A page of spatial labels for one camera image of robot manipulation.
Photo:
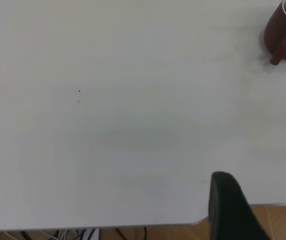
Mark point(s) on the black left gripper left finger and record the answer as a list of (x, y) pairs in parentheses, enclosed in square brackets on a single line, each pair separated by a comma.
[(230, 210)]

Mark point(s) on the red ceramic mug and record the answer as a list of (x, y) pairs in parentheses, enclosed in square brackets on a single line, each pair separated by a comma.
[(280, 30)]

